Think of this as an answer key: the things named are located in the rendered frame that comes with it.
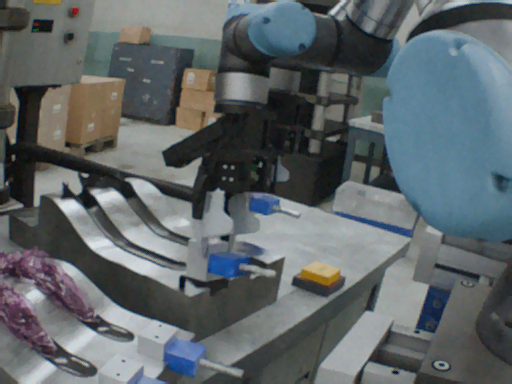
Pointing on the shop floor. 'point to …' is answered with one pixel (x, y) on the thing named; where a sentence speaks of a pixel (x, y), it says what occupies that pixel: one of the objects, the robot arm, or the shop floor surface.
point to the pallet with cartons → (94, 114)
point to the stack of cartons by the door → (196, 100)
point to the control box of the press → (45, 71)
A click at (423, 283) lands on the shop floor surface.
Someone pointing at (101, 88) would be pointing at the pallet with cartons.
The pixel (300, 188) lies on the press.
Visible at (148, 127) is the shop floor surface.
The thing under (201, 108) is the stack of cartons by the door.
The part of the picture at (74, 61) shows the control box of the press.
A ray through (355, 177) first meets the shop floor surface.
